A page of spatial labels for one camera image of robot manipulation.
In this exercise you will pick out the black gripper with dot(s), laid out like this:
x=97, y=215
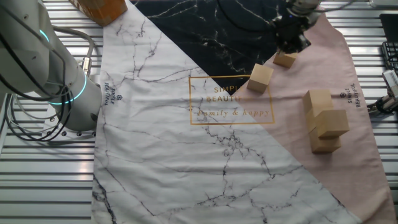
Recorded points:
x=298, y=23

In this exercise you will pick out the light wooden cube block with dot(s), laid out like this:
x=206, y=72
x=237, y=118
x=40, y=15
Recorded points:
x=285, y=59
x=317, y=99
x=332, y=124
x=325, y=145
x=260, y=78
x=311, y=121

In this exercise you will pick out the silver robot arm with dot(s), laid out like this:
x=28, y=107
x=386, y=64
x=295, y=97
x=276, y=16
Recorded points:
x=31, y=46

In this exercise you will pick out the grey flat device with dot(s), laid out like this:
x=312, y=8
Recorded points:
x=384, y=3

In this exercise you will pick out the black flat panel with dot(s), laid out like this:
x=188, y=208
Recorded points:
x=389, y=28

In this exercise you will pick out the black keyboard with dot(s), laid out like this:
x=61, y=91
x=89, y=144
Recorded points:
x=391, y=57

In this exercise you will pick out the marble pattern table cloth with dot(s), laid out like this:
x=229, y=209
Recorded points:
x=171, y=155

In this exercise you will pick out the brown cardboard box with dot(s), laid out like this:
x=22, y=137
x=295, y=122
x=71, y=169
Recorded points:
x=99, y=11

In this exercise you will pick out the silver camera mount bracket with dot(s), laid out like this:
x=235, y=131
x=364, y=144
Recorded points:
x=371, y=109

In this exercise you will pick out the silver side camera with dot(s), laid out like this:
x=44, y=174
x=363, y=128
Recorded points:
x=390, y=82

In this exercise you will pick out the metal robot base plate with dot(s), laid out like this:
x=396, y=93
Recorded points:
x=71, y=134

